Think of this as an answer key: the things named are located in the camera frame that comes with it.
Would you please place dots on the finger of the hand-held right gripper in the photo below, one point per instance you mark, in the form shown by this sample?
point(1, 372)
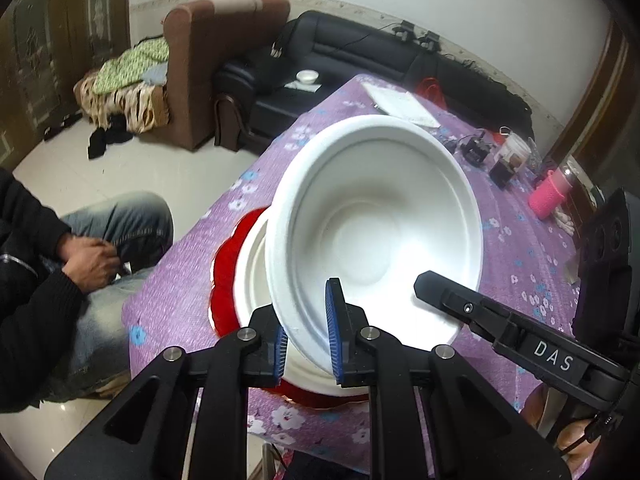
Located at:
point(500, 322)

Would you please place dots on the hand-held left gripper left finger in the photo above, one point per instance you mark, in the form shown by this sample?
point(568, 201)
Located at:
point(280, 355)

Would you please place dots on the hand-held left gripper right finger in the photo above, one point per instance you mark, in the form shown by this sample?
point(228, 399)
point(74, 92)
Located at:
point(334, 332)

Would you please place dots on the large white foam bowl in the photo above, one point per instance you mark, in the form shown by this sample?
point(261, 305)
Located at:
point(252, 280)

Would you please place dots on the red plate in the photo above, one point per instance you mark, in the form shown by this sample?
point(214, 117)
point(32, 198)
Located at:
point(227, 280)

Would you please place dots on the person's right hand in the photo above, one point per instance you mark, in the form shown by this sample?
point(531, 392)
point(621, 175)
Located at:
point(575, 440)

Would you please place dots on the white knitted cloth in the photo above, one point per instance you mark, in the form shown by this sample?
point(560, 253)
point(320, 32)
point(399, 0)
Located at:
point(565, 221)

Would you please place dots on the bottle with pink sleeve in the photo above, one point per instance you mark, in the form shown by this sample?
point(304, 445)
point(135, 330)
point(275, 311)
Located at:
point(550, 195)

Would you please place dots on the small dark jar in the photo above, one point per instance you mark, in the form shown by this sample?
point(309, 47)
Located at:
point(501, 172)

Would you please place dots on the white plastic jar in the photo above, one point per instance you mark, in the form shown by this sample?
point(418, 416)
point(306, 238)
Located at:
point(516, 152)

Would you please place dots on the black round device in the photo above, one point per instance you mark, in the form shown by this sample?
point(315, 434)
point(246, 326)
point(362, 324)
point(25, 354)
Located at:
point(475, 149)

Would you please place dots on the brown handbag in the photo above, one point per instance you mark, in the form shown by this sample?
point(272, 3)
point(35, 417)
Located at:
point(231, 125)

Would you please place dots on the white notebook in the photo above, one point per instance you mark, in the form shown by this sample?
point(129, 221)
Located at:
point(400, 102)

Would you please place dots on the red bag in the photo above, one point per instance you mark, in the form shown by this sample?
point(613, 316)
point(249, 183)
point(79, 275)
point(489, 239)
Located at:
point(432, 91)

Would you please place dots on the small white ceramic bowl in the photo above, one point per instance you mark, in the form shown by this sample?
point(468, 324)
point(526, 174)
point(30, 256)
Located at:
point(306, 77)

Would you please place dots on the black clothes on floor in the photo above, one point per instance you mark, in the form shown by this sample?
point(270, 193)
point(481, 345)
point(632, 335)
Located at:
point(107, 137)

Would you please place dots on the black leather sofa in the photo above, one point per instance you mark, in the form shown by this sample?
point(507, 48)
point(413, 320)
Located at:
point(340, 50)

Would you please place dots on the black devices on sofa back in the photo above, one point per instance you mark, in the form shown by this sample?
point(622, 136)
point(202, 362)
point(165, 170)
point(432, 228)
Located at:
point(417, 35)

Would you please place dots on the tiger print blanket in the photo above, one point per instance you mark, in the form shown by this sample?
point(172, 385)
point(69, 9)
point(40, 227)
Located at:
point(120, 102)

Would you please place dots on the brown armchair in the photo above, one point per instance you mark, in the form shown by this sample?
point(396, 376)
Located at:
point(210, 60)

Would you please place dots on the black shoes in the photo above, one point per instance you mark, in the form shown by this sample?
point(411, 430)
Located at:
point(62, 126)

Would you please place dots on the green patterned blanket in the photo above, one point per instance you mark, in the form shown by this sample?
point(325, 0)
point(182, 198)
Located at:
point(132, 65)

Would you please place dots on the wooden glass-door cabinet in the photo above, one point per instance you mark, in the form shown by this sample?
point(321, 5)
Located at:
point(60, 40)

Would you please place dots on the wooden door frame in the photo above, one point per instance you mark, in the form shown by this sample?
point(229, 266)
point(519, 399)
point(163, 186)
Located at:
point(595, 90)

